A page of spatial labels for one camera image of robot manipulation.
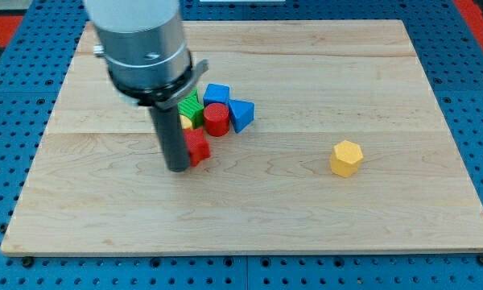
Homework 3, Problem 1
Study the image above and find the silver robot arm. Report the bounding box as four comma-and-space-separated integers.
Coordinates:
83, 0, 208, 110

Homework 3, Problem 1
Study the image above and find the green block behind arm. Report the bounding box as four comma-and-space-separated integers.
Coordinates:
186, 88, 198, 102

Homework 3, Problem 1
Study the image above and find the yellow heart block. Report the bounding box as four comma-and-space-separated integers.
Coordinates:
180, 114, 194, 130

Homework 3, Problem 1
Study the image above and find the yellow hexagon block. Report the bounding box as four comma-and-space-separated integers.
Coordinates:
329, 140, 364, 178

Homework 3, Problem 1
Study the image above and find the blue triangle block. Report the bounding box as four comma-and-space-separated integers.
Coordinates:
229, 99, 255, 133

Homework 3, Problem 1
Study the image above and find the red cylinder block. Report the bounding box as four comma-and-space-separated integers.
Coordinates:
204, 103, 229, 137

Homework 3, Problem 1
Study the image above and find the red star block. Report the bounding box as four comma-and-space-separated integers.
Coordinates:
184, 127, 211, 167

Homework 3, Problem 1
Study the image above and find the wooden board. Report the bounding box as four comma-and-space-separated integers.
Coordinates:
0, 20, 483, 257

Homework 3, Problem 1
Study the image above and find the blue cube block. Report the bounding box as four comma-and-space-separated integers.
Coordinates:
203, 83, 230, 106

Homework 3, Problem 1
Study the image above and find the green ridged block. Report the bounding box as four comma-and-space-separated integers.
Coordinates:
178, 98, 204, 129

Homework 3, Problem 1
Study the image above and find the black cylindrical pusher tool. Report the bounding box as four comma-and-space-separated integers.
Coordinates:
149, 106, 191, 172

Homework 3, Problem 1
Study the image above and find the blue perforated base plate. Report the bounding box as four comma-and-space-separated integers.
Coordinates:
0, 0, 483, 289

